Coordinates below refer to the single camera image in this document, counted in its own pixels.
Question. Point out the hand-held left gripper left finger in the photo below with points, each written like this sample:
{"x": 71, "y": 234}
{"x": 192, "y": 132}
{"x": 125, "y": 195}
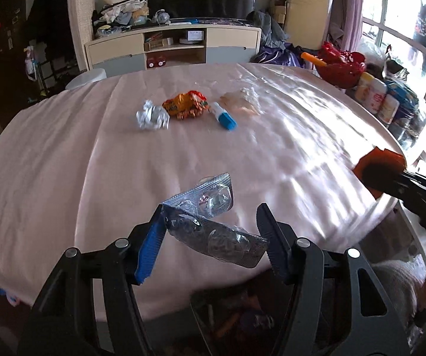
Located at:
{"x": 148, "y": 252}

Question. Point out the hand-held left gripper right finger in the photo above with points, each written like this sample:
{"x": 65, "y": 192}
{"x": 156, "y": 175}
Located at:
{"x": 277, "y": 252}

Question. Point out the orange plastic piece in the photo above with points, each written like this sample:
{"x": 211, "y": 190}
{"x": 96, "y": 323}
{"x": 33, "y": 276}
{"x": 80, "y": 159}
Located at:
{"x": 380, "y": 157}

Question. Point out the clear silver blister pack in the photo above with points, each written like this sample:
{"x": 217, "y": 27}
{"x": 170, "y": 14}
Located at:
{"x": 213, "y": 241}

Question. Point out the dark trash bin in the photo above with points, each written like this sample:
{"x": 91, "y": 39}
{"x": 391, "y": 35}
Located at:
{"x": 235, "y": 326}

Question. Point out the person's pale garment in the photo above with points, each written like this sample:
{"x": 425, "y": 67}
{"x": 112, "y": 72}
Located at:
{"x": 398, "y": 285}

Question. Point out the white bottle with yellow label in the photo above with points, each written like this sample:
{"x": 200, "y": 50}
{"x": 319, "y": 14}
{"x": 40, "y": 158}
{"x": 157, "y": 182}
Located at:
{"x": 388, "y": 109}

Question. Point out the white bottle with yellow cap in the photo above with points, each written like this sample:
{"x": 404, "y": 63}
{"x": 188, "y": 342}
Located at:
{"x": 363, "y": 89}

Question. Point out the red plastic basket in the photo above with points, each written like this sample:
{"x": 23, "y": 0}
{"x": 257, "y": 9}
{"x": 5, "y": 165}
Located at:
{"x": 341, "y": 76}

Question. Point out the foil snack bags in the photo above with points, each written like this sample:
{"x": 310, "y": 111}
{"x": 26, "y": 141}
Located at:
{"x": 394, "y": 65}

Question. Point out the white plastic bag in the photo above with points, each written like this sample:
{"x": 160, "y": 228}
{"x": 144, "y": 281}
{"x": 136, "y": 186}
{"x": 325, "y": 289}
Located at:
{"x": 371, "y": 50}

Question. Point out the red plastic bags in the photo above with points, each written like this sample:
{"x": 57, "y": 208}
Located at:
{"x": 341, "y": 53}

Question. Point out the crumpled silver foil ball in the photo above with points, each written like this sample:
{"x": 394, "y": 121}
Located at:
{"x": 151, "y": 116}

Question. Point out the blue white plastic tube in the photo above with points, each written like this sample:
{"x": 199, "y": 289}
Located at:
{"x": 224, "y": 118}

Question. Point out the crumpled orange snack wrapper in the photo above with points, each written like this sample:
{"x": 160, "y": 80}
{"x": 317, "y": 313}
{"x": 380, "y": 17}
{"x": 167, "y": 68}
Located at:
{"x": 185, "y": 104}

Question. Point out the crumpled clear plastic wrap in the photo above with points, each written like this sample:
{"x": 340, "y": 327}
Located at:
{"x": 244, "y": 100}

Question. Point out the purple shiny bag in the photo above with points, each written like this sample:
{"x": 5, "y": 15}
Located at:
{"x": 277, "y": 58}

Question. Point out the large framed window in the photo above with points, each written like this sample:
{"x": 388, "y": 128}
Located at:
{"x": 402, "y": 18}

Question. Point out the purple curtain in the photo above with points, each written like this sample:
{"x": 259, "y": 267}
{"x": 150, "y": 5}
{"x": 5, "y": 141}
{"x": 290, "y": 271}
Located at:
{"x": 346, "y": 7}

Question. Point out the grey blue cloth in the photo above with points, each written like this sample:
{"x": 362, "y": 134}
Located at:
{"x": 268, "y": 31}

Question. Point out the pair of red shoes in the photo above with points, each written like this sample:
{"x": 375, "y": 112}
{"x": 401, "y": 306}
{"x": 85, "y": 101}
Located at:
{"x": 156, "y": 62}

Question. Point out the stacked cardboard boxes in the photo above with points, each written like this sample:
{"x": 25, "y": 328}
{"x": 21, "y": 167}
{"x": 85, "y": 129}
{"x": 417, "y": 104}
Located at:
{"x": 279, "y": 9}

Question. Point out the flat cardboard box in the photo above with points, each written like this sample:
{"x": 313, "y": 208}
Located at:
{"x": 159, "y": 43}

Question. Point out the beige grey television cabinet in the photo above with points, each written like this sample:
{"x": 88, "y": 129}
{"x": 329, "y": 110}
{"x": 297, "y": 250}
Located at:
{"x": 227, "y": 40}

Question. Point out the small white device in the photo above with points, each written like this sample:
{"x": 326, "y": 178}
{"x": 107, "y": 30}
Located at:
{"x": 191, "y": 37}

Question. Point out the grey plastic bag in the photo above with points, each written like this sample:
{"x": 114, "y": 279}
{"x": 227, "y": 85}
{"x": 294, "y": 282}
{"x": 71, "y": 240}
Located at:
{"x": 161, "y": 16}

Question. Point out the pile of clothes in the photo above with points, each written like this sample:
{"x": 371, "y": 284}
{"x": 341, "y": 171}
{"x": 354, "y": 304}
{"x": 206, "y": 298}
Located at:
{"x": 122, "y": 13}

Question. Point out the dark hanging coats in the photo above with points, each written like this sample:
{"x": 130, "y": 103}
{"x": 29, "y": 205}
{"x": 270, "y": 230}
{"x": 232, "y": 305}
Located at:
{"x": 49, "y": 18}

